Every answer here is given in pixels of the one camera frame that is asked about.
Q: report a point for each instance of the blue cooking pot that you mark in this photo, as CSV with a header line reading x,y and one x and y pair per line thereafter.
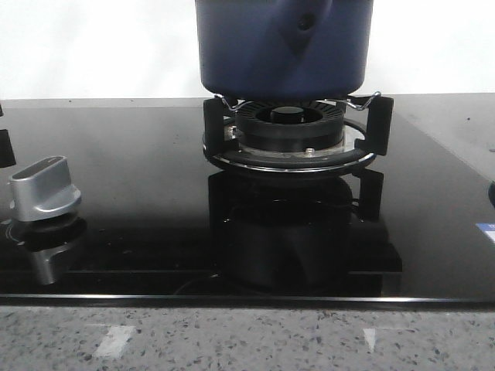
x,y
283,50

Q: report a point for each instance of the right black pot support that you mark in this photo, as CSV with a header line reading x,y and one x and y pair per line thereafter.
x,y
367,135

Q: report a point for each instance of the black pot support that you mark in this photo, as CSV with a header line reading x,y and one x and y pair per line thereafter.
x,y
367,135
7,156

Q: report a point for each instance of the left black pot support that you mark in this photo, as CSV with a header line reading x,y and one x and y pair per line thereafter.
x,y
7,156

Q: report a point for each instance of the right black gas burner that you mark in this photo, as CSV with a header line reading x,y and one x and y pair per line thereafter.
x,y
277,130

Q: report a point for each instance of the black glass gas cooktop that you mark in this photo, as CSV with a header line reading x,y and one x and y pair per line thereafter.
x,y
158,225

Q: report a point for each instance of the silver stove control knob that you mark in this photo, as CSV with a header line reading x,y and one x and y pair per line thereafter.
x,y
43,190

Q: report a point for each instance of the blue white sticker label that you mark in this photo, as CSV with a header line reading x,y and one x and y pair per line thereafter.
x,y
488,229

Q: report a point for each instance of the metal wire pot reducer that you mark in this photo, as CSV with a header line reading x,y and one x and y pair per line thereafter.
x,y
356,103

